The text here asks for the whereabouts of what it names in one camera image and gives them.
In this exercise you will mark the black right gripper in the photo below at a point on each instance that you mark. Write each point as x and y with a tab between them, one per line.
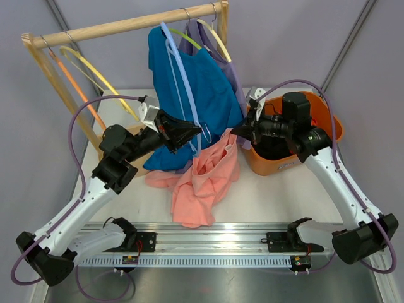
250	132

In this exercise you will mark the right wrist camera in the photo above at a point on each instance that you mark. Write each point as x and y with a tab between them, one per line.
255	106

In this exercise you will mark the yellow clothes hanger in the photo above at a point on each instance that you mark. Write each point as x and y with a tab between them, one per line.
74	56

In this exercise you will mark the wooden tray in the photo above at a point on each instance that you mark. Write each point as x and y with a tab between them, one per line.
134	146

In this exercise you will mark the light blue clothes hanger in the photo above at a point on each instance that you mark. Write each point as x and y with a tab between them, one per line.
172	51

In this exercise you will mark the orange clothes hanger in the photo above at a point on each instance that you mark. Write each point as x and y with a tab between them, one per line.
74	84

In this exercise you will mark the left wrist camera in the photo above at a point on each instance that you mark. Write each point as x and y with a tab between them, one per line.
148	110

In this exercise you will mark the lavender t shirt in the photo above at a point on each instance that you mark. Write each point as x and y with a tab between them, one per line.
229	71

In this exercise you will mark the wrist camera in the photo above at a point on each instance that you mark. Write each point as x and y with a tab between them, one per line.
255	106
148	110

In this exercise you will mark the black t shirt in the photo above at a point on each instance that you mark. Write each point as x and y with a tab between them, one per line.
272	152

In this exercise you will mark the blue t shirt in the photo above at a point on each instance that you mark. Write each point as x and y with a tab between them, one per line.
216	103

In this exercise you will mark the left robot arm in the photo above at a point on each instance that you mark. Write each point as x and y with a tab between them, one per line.
54	250

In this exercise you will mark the wooden clothes rack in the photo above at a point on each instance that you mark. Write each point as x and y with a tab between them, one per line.
34	45

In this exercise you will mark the green clothes hanger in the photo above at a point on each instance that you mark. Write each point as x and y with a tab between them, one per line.
186	39

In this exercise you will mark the pink t shirt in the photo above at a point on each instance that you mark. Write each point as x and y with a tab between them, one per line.
203	185

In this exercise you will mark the cream clothes hanger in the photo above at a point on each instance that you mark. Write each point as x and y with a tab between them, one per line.
214	34

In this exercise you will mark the aluminium mounting rail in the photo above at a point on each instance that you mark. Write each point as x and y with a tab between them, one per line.
223	245

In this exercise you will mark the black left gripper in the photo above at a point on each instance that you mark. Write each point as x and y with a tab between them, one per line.
175	132

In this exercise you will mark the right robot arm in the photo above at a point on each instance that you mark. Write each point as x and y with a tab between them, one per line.
366	229

